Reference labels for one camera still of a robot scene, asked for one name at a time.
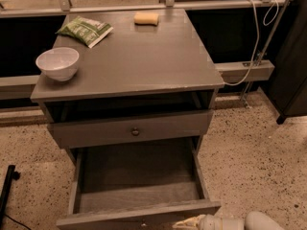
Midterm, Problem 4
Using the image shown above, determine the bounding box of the white ceramic bowl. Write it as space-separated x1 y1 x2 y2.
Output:
35 47 80 81

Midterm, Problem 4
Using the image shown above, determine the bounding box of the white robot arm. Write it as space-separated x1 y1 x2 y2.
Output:
173 211 285 230

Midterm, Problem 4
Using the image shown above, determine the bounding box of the dark cabinet at right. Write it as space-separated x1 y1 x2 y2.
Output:
266 0 307 125

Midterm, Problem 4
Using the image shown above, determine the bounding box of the green snack bag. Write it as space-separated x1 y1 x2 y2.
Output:
57 16 113 49

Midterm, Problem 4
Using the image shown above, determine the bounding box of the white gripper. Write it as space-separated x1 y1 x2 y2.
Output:
172 215 245 230

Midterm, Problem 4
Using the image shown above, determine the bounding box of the black bar on floor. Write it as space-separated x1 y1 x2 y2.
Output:
0 165 20 226

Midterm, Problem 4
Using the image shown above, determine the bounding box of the white cable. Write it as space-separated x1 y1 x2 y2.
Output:
220 0 281 87

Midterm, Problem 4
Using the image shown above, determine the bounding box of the yellow sponge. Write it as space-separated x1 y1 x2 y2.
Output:
133 12 159 26

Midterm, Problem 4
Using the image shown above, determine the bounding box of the grey wooden drawer cabinet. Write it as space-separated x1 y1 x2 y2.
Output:
31 9 224 159

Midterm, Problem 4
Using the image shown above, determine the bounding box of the grey upper drawer with knob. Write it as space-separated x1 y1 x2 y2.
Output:
48 110 213 149

